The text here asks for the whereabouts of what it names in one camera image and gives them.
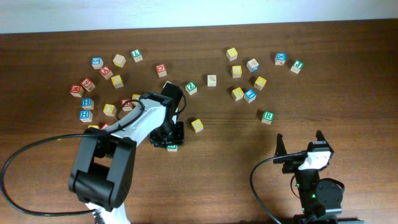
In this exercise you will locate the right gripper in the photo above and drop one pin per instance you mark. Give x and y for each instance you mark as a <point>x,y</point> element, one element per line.
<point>280,149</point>

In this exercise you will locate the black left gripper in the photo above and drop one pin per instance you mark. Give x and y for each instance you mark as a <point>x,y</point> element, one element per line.
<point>178,139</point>

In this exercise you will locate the green r block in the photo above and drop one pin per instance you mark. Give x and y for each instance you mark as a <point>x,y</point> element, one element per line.
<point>172,148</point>
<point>267,117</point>

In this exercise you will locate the yellow S block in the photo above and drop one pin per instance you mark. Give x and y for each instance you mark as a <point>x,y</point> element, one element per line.
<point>197,125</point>

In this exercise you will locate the yellow block back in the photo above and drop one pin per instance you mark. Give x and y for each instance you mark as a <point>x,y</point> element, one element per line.
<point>232,54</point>

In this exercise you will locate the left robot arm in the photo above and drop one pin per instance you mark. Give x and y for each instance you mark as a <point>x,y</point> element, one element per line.
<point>102,172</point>

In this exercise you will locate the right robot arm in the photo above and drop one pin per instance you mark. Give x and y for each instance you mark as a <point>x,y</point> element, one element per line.
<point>320,198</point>

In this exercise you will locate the green Z block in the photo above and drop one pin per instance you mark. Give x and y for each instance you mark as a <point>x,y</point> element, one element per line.
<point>191,88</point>

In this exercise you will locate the red A block front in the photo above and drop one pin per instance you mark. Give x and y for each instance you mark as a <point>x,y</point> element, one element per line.
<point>126,104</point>

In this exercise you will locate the red a block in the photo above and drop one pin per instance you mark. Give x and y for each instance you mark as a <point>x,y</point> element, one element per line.
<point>126,104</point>
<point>106,72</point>

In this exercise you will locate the yellow C block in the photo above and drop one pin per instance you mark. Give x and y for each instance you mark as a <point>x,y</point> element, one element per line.
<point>135,97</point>

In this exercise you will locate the red Q block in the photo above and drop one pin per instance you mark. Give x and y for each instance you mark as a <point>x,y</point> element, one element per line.
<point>161,70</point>

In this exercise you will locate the yellow O block middle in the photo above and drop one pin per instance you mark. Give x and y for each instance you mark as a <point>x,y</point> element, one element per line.
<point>109,110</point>

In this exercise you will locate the yellow o block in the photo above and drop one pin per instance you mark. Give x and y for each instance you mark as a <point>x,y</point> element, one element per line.
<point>94,126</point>
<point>109,110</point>

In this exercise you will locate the red I block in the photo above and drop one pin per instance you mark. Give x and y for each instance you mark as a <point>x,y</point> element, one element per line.
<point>104,126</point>

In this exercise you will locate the plain top block red-side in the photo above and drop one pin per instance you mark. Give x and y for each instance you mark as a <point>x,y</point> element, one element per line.
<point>211,80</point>

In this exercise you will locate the blue I block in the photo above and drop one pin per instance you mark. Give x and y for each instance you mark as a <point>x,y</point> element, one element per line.
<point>250,96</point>

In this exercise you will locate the yellow block right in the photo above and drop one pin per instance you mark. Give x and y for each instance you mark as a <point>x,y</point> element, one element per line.
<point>260,83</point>

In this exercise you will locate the yellow block near A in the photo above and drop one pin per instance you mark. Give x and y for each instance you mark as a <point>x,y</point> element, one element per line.
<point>117,81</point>

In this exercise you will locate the yellow block lower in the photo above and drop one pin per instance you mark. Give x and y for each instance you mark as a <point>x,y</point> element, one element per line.
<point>237,94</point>

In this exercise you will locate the green J block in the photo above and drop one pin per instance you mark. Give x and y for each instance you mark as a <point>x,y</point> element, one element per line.
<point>297,66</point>

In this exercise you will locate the yellow O block front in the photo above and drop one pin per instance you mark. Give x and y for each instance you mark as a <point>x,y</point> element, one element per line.
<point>94,126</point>

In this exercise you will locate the blue X block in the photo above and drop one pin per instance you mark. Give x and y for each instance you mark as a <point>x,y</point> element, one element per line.
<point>280,58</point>

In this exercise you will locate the green L block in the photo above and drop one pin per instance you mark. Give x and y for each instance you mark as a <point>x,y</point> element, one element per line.
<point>137,56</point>

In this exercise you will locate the blue H block lower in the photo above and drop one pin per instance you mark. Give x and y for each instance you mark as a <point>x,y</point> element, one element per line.
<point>86,116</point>

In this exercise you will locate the blue h block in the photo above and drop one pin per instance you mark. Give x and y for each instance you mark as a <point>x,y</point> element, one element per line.
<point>87,104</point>
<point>86,116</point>

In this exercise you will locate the blue D side block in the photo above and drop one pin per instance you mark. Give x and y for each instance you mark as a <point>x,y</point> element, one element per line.
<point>252,65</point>

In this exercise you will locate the blue H block upper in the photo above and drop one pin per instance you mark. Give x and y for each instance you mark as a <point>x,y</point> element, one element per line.
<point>87,104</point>

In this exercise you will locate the plain top yellow-side block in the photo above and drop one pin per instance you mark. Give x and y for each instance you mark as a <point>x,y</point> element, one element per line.
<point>119,60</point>

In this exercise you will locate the red A block back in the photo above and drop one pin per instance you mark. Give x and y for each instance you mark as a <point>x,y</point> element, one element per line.
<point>106,72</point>

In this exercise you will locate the red 9 block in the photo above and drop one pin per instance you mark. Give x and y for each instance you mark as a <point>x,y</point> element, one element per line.
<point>87,84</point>

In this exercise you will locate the blue 5 block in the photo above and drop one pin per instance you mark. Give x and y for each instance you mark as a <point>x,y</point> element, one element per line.
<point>97,63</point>

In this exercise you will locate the red M block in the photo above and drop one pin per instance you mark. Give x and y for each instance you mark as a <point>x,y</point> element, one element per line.
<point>77,91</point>

